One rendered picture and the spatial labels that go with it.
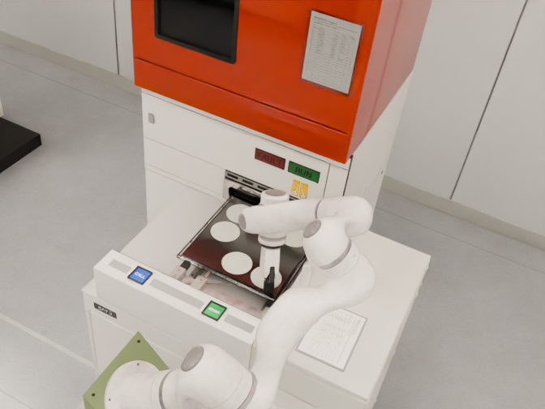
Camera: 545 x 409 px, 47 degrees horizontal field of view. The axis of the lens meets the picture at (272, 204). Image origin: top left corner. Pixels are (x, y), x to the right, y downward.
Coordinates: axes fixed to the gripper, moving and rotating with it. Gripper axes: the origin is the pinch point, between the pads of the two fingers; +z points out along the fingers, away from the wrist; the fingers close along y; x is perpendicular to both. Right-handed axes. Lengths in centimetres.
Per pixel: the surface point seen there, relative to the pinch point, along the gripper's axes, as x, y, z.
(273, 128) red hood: 2, -24, -45
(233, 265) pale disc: -10.5, -11.0, -1.7
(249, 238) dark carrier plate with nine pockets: -4.3, -23.2, -6.1
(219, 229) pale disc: -14.5, -27.2, -7.6
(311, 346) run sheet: 9.2, 26.0, 4.5
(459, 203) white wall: 134, -155, 31
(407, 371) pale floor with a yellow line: 76, -58, 77
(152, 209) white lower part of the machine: -40, -76, 5
